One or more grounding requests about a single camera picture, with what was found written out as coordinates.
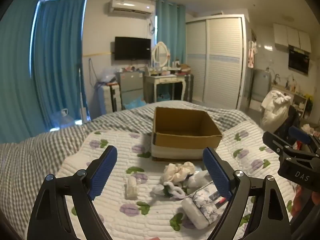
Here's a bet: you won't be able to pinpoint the cream scrunchie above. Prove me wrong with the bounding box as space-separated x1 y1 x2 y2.
163 161 197 182

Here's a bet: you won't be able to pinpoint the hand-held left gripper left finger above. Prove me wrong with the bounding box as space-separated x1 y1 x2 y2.
26 145 118 240

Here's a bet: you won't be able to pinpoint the blue curtain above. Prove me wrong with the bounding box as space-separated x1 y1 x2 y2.
30 0 88 131
0 0 38 144
155 0 187 67

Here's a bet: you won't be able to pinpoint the white sliding door wardrobe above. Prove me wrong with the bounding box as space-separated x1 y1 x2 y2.
185 14 247 110

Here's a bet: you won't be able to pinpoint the white air conditioner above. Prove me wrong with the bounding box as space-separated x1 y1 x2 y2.
108 0 155 19

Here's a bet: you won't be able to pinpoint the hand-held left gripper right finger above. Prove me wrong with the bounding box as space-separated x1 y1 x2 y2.
202 147 292 240

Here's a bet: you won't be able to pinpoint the small white cloth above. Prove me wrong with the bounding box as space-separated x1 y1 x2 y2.
125 175 141 200

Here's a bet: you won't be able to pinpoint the white plastic bag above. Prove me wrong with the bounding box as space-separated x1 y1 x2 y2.
260 90 292 133

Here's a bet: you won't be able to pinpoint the floral fabric pouch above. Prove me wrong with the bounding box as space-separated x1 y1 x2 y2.
181 182 233 230

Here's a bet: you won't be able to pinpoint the white dressing table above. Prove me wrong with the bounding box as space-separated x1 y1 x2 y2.
143 73 187 104

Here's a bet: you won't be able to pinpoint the black chair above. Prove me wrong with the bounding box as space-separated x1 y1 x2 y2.
272 104 301 140

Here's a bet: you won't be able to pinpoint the white and green scrunchie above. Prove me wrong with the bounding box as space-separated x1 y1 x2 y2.
150 181 187 201

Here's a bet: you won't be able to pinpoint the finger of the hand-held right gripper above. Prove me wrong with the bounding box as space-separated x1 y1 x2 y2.
262 131 320 161
288 126 320 153

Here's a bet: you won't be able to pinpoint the white oval vanity mirror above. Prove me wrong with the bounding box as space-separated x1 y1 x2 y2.
151 41 171 69

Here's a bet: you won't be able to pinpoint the silver mini fridge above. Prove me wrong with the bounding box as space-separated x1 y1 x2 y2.
117 71 145 111

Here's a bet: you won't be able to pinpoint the hanging pink white garment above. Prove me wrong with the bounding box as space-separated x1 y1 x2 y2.
247 40 258 68

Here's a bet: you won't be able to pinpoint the black wall television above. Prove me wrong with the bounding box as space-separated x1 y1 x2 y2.
114 36 152 61

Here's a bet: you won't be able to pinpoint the blue plastic bag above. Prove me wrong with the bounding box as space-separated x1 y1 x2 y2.
123 97 147 110

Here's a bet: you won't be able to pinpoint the clear water jug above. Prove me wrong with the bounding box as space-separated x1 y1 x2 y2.
51 108 76 131

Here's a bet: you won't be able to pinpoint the white suitcase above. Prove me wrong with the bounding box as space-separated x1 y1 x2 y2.
98 83 121 117

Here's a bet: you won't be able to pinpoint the cardboard box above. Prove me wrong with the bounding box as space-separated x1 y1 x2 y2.
151 107 223 162

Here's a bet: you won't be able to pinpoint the clear plastic bag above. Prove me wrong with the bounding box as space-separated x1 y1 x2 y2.
96 67 119 84

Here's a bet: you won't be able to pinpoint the white kitchen wall cabinets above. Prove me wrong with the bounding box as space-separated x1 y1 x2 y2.
273 23 313 54

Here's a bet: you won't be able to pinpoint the white open shelf unit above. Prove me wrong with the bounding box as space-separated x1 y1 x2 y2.
292 92 308 118

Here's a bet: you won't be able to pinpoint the white floral quilt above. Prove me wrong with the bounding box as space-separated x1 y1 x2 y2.
54 123 300 240

